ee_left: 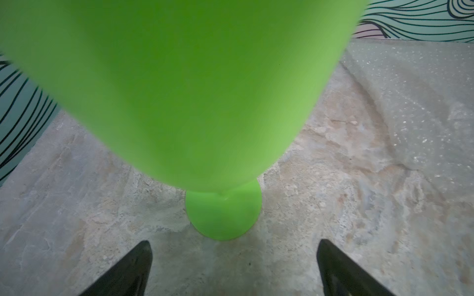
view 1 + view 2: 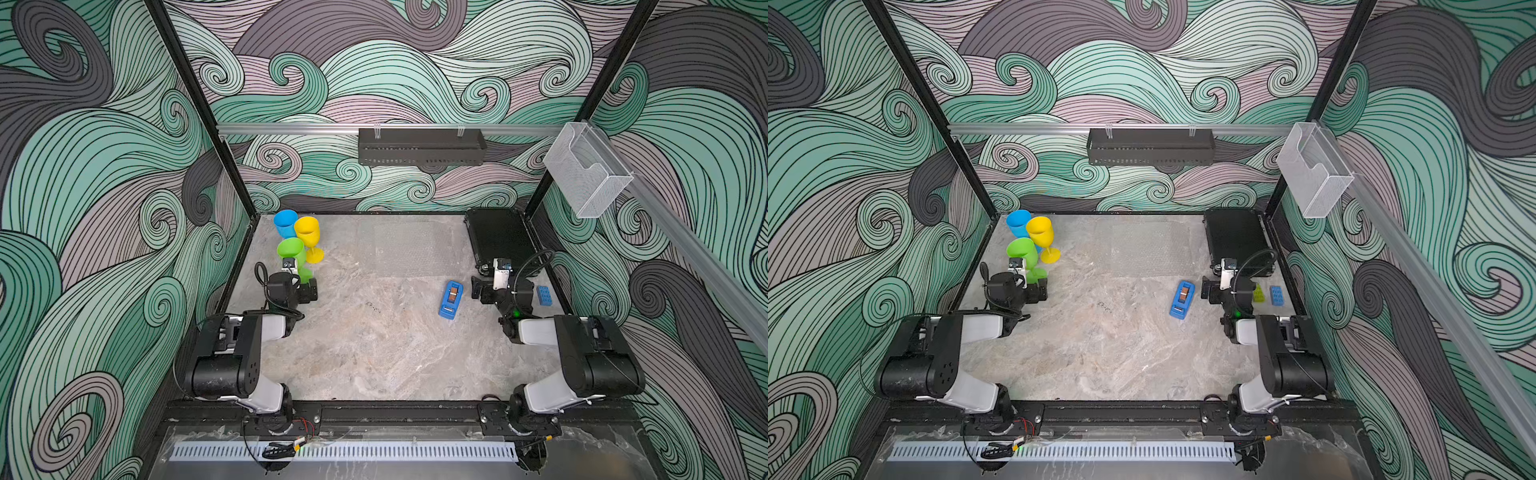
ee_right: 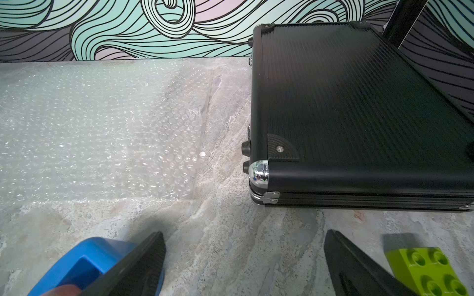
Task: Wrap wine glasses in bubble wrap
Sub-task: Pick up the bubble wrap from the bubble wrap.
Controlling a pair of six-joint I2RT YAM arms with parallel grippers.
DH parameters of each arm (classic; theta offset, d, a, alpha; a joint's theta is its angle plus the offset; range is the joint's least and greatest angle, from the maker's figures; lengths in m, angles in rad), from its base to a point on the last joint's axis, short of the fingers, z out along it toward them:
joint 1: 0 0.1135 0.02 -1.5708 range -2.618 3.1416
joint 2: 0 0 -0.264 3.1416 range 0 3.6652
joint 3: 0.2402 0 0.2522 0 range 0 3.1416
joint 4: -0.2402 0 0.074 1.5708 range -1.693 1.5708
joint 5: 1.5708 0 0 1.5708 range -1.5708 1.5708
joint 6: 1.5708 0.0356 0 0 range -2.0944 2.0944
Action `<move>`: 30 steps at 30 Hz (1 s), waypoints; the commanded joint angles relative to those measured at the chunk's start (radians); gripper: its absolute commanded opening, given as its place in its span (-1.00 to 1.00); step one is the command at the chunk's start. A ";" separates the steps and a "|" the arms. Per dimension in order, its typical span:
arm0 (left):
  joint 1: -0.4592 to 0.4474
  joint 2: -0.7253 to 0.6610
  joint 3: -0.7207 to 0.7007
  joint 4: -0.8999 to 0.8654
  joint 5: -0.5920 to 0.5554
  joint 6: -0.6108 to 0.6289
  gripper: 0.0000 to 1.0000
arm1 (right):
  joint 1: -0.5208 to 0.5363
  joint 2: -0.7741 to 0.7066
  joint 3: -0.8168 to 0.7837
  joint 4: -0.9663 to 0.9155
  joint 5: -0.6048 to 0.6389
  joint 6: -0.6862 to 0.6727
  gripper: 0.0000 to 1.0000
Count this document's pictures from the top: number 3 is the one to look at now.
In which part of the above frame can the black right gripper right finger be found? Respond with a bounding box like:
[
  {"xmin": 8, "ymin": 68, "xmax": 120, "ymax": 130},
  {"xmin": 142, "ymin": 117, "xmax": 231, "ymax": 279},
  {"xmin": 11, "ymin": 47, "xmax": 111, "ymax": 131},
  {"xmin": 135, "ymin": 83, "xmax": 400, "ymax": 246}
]
[{"xmin": 324, "ymin": 229, "xmax": 415, "ymax": 296}]

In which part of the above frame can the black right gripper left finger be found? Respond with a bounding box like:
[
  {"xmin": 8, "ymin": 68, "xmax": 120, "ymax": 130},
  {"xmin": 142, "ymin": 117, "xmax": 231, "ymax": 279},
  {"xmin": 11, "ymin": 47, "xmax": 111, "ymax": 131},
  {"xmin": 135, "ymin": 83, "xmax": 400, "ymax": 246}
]
[{"xmin": 81, "ymin": 232, "xmax": 166, "ymax": 296}]

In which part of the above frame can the clear bubble wrap sheet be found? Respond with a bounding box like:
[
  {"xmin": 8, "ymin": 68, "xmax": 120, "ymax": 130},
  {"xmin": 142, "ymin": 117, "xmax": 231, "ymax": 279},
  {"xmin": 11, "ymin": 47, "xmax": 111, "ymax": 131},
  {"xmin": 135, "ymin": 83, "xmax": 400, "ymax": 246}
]
[{"xmin": 1, "ymin": 59, "xmax": 220, "ymax": 204}]

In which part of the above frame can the blue tape dispenser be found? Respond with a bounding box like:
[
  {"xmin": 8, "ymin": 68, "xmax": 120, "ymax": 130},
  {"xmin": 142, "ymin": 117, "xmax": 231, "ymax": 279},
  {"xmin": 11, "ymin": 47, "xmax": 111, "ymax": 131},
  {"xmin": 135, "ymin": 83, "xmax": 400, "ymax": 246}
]
[{"xmin": 27, "ymin": 236, "xmax": 165, "ymax": 296}]

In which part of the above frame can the green toy brick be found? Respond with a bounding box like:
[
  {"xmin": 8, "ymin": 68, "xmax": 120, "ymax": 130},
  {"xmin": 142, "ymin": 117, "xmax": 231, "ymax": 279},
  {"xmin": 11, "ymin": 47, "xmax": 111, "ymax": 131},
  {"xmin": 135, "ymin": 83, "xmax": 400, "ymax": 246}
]
[{"xmin": 385, "ymin": 247, "xmax": 469, "ymax": 296}]

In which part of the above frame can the black hard case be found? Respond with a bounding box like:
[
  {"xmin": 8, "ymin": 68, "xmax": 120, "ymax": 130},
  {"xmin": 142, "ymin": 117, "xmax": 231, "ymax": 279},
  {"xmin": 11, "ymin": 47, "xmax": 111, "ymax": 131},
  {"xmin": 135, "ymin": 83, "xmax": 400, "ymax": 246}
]
[{"xmin": 241, "ymin": 21, "xmax": 474, "ymax": 212}]

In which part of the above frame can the black frame post right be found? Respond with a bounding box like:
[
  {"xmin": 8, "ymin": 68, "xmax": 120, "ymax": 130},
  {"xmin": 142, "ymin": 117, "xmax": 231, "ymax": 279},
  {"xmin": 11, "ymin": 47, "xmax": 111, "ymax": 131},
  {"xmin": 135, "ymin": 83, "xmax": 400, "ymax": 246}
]
[{"xmin": 382, "ymin": 0, "xmax": 428, "ymax": 49}]

